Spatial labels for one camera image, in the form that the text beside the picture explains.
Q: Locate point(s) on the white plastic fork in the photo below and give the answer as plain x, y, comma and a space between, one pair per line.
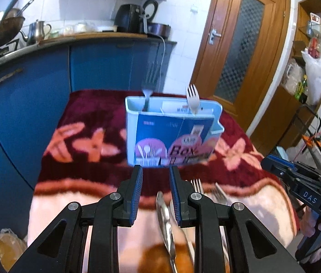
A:
192, 99

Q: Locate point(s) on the white wall socket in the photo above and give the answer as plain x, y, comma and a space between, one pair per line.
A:
194, 9

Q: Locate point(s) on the green bottle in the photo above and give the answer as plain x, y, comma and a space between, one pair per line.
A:
302, 89

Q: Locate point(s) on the round black pan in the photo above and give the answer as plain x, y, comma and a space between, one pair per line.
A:
151, 8

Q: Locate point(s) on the light blue utensil holder box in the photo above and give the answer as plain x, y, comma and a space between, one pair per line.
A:
154, 130

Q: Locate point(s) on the clear bags on counter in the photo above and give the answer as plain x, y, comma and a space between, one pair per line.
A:
77, 28

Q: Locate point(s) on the red floral blanket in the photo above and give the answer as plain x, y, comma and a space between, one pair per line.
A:
92, 113

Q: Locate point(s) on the wooden cutting board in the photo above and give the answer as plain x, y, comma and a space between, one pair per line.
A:
92, 35

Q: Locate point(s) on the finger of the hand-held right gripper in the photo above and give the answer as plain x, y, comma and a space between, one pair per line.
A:
308, 197
274, 163

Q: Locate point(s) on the metal fork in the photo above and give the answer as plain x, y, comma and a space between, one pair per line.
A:
146, 96
220, 193
197, 186

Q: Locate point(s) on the dark cooking pot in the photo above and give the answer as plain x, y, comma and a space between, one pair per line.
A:
159, 30

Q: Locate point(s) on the white dish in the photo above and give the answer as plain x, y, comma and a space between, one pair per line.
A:
106, 29

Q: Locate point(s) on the yellowish plastic bag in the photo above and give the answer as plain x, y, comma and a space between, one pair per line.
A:
8, 247

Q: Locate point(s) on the wooden shelf unit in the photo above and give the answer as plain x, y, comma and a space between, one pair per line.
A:
280, 111

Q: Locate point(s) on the black air fryer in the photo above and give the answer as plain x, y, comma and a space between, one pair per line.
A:
127, 18

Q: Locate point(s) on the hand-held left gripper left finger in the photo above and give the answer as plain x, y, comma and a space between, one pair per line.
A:
137, 193

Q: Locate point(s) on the red bottle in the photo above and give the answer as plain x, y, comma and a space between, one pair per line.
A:
314, 47

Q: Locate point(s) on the metal spoon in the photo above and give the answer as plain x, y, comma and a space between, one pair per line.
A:
164, 221

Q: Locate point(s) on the wooden door with glass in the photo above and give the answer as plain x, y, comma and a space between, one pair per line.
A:
228, 14

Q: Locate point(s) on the jar with red label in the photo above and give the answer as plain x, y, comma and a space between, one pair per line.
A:
312, 24

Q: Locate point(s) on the steel kettle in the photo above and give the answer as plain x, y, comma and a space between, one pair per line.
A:
36, 31

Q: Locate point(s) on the clear plastic bag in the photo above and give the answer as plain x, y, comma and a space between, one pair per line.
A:
292, 76

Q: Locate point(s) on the white plastic bag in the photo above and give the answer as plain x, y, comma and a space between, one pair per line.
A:
317, 74

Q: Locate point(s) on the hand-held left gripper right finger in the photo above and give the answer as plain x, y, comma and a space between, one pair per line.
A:
176, 193

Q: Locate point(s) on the black metal cart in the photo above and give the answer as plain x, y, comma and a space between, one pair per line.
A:
311, 136

